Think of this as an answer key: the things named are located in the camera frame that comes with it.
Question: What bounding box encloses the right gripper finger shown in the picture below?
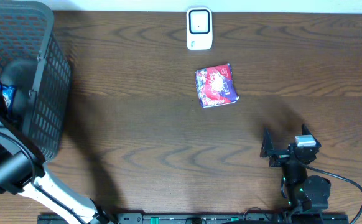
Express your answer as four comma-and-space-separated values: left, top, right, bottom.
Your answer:
260, 128, 274, 157
302, 124, 322, 148

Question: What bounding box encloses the red purple snack packet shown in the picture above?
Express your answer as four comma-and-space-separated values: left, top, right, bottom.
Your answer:
195, 63, 239, 108

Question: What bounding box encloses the blue Oreo cookie pack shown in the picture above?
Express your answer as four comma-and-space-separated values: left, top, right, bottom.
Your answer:
1, 85, 17, 110

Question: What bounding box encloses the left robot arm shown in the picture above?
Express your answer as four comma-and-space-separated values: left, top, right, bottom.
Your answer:
0, 82, 118, 223

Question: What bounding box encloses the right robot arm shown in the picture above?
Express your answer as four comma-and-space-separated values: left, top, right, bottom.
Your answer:
260, 125, 331, 223

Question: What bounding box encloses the white barcode scanner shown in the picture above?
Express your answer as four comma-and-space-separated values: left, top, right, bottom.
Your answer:
186, 7, 213, 50

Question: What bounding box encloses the grey plastic mesh basket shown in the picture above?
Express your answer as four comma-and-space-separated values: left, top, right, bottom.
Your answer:
0, 1, 72, 161

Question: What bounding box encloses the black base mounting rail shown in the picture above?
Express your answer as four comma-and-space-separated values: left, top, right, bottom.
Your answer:
37, 212, 350, 224

